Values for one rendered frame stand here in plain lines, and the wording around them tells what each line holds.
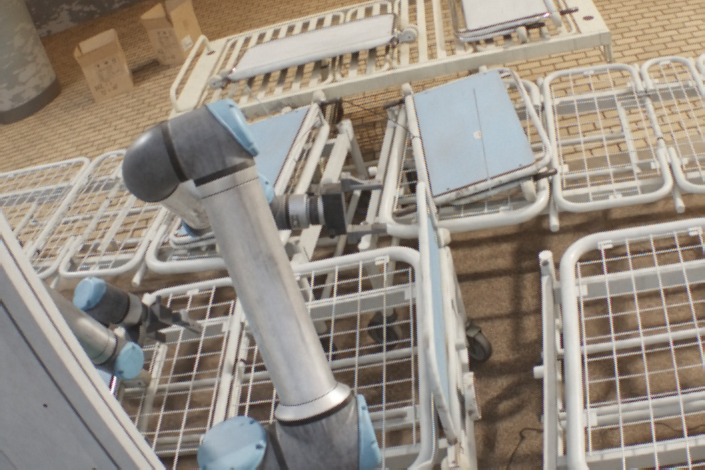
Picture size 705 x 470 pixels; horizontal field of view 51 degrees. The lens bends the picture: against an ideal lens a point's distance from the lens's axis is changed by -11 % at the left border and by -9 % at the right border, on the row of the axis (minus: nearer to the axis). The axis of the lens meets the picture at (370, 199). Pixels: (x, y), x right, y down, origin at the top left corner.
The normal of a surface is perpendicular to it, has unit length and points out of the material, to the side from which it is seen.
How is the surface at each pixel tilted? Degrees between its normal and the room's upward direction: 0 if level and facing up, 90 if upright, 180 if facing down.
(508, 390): 0
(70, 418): 90
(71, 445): 90
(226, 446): 5
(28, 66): 90
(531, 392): 0
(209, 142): 63
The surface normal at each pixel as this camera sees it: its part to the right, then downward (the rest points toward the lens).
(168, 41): -0.48, 0.59
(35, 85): 0.73, 0.21
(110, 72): 0.26, 0.48
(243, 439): -0.34, -0.77
